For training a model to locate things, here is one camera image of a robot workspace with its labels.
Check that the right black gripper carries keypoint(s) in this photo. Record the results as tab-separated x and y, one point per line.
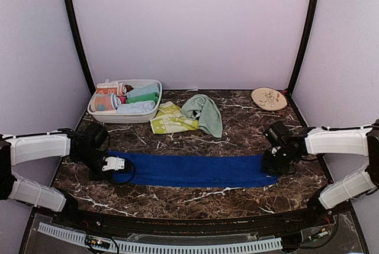
267	166

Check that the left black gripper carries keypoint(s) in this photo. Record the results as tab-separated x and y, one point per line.
105	176

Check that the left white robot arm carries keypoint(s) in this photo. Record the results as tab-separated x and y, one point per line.
81	147

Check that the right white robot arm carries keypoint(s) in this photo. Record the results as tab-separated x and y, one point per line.
291	146

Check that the cream bird-pattern plate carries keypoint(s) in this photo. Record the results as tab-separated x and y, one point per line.
269	99

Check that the orange blue rolled towel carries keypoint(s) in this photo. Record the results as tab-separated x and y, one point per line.
105	102

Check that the white plastic basket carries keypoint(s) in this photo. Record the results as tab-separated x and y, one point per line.
119	118

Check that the pale blue rolled towel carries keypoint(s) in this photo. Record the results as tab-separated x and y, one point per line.
136	107

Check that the orange patterned rolled towel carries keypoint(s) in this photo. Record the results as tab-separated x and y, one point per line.
109	87

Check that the pink red rolled towel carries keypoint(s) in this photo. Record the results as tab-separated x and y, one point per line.
123	93

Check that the yellow-green patterned towel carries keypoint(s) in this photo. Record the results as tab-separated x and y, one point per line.
170	119

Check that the green rolled towel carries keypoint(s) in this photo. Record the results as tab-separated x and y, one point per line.
154	96

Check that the sage green towel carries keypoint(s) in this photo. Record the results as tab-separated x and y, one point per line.
202	108

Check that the light blue rolled towel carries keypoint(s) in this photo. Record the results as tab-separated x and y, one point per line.
139	91

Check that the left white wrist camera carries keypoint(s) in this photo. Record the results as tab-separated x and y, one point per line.
113	164

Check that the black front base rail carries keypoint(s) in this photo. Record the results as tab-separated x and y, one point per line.
149	214

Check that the white slotted cable duct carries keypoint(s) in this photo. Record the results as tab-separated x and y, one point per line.
98	244

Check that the left black frame post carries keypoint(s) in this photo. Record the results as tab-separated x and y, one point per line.
70	11

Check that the black frame post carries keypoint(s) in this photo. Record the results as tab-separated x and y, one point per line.
308	24
70	11

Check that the right black frame post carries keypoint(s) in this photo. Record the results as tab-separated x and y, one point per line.
308	24

